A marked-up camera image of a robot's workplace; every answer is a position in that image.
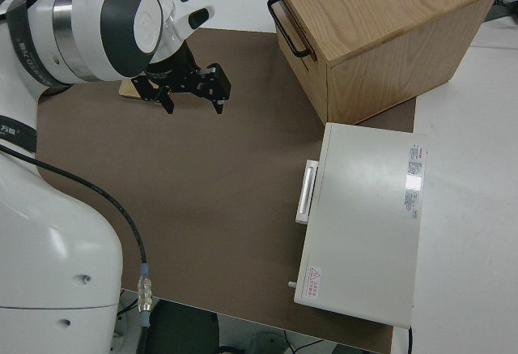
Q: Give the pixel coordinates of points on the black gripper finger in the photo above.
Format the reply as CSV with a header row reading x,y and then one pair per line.
x,y
218,105
167,103

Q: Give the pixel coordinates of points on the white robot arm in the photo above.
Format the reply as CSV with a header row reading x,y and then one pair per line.
x,y
44,248

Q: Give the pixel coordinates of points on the wooden mug rack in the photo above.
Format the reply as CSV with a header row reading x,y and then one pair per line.
x,y
126,88

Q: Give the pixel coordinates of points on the white toaster oven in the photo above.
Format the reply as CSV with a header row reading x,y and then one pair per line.
x,y
364,228

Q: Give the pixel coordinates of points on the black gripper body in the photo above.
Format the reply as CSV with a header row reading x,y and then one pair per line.
x,y
182,74

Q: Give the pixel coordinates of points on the brown table mat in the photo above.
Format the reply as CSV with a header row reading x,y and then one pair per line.
x,y
202,188

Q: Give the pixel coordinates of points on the light wooden box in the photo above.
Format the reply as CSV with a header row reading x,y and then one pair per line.
x,y
384,26

